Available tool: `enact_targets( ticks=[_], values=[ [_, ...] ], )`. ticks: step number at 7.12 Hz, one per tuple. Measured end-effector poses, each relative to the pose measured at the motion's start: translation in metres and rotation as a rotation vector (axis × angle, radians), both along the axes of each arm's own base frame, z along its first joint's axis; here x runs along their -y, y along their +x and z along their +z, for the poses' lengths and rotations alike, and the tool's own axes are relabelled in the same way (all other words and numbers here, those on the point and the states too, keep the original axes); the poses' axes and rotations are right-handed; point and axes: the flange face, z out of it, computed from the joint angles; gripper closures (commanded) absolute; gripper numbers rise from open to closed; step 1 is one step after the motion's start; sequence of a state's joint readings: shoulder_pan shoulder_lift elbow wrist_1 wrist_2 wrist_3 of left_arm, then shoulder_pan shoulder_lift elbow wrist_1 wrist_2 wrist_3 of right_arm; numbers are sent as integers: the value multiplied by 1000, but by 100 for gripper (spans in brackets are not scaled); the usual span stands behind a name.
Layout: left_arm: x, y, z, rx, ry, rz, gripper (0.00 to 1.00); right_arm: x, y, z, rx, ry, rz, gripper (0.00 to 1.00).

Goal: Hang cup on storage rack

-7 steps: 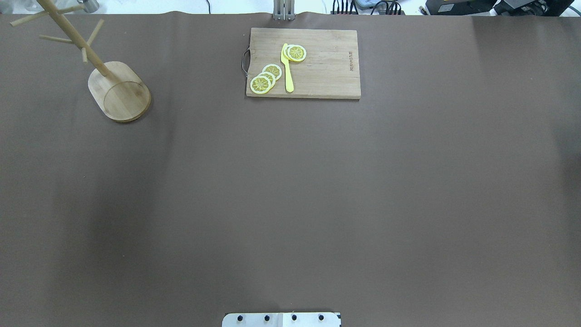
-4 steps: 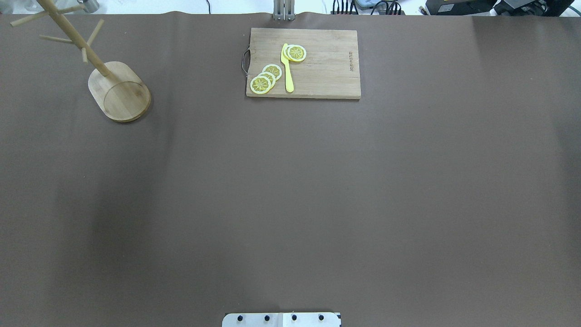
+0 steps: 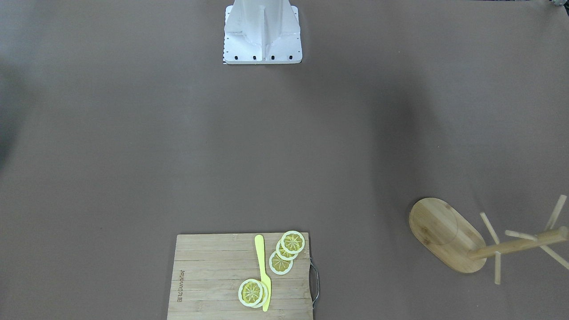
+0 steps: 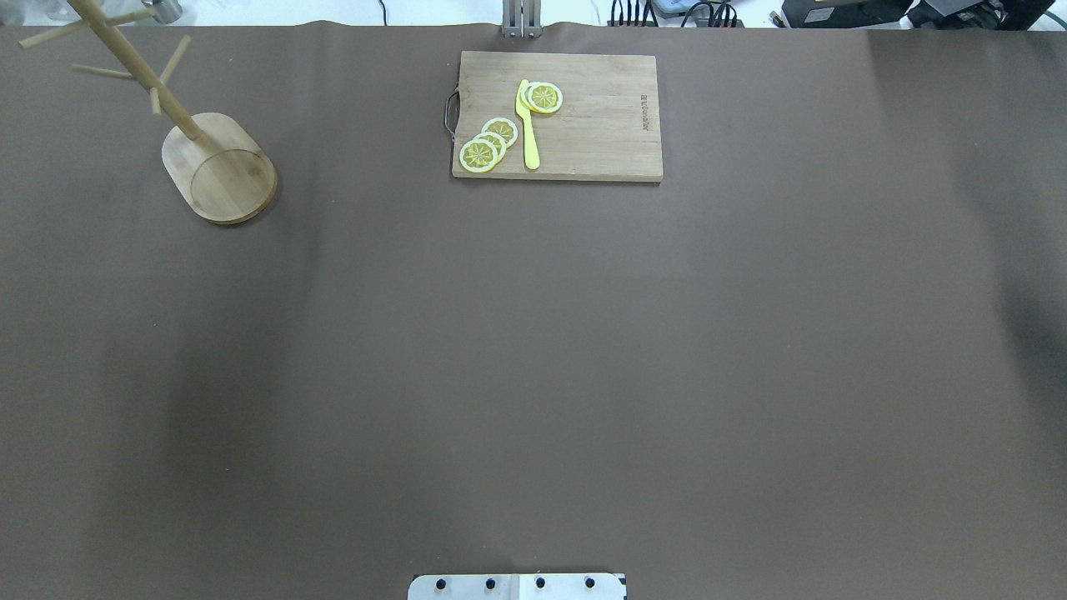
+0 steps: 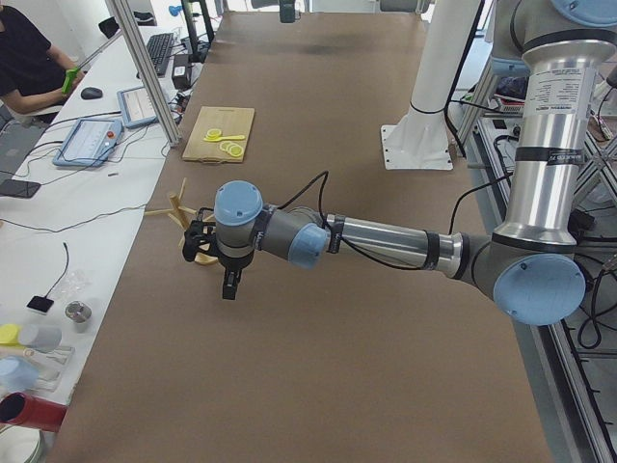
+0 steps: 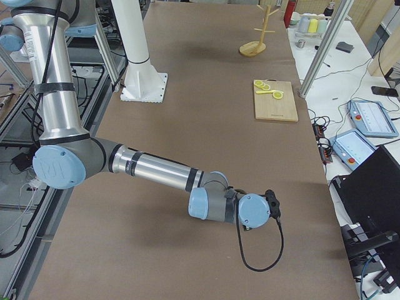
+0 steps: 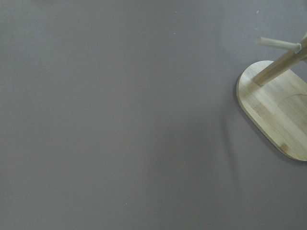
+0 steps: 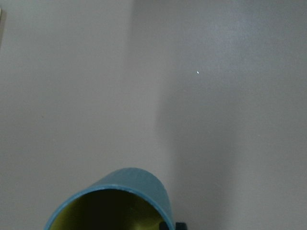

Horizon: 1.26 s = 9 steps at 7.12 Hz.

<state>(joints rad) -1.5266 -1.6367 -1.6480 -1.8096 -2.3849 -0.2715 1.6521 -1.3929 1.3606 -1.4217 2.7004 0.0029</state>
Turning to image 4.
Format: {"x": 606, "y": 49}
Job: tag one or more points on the aluminium frame post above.
{"x": 522, "y": 19}

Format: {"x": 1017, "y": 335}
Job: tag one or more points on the white camera pillar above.
{"x": 540, "y": 585}

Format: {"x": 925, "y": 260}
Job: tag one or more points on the lemon slice middle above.
{"x": 499, "y": 143}

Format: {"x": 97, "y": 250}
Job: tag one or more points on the wooden cup rack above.
{"x": 221, "y": 172}

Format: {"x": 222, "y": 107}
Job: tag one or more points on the yellow toy knife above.
{"x": 531, "y": 157}

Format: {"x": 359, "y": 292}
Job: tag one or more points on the wooden cutting board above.
{"x": 608, "y": 129}

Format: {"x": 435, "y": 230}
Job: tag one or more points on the lemon slice back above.
{"x": 504, "y": 128}

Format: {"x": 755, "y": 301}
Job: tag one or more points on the lemon slice on knife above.
{"x": 541, "y": 97}

